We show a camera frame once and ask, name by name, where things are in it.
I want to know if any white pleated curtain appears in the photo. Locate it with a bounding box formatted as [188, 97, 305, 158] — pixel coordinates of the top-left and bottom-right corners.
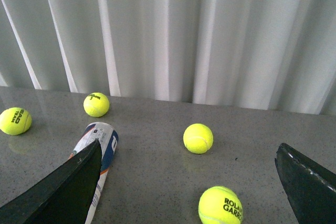
[1, 0, 335, 115]

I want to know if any plain yellow tennis ball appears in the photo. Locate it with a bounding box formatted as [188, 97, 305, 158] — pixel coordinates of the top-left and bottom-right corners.
[183, 123, 214, 154]

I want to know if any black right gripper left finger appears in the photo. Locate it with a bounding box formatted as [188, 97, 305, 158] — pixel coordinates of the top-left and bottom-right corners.
[1, 141, 102, 223]

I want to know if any clear Wilson tennis ball can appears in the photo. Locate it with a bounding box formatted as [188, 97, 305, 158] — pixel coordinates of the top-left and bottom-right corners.
[69, 122, 119, 224]

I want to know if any Roland Garros tennis ball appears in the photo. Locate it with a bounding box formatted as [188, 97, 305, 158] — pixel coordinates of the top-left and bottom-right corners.
[198, 186, 243, 224]

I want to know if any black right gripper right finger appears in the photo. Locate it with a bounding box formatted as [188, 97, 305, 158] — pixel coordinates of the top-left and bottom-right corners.
[275, 143, 335, 223]

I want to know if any Head Team tennis ball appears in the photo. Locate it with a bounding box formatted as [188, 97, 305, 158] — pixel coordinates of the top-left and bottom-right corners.
[1, 107, 32, 135]

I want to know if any Wilson 3 tennis ball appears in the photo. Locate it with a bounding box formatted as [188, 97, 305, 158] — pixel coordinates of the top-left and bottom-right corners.
[83, 92, 110, 118]

